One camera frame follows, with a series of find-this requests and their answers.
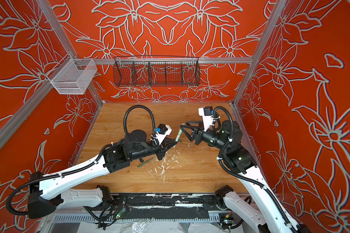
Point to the aluminium frame rail right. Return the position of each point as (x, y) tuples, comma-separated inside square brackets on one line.
[(271, 22)]

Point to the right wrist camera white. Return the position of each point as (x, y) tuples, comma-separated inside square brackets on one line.
[(207, 116)]

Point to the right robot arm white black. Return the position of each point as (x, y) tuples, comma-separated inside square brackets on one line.
[(270, 216)]

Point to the black wire mesh basket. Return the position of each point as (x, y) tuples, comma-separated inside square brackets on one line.
[(157, 74)]

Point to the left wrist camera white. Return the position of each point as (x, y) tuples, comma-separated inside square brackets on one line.
[(163, 129)]

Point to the aluminium frame rail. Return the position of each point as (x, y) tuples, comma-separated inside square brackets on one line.
[(23, 113), (201, 61), (271, 22)]

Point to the aluminium frame rail left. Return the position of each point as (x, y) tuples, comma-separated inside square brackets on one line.
[(23, 113)]

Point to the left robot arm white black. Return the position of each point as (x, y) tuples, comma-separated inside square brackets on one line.
[(46, 189)]

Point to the aluminium frame rail back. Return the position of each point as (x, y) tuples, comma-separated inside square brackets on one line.
[(201, 61)]

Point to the clear plastic bin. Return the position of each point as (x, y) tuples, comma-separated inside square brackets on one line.
[(72, 76)]

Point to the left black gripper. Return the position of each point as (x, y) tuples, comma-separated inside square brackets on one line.
[(163, 146)]

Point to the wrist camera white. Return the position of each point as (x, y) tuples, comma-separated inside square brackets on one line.
[(207, 116), (163, 129)]

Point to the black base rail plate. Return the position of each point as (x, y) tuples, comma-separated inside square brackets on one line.
[(204, 201)]

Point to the dark green pen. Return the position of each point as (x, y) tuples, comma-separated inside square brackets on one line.
[(145, 162)]

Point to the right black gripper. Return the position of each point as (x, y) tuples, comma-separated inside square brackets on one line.
[(198, 135)]

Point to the light green pen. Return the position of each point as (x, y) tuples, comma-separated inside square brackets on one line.
[(178, 135)]

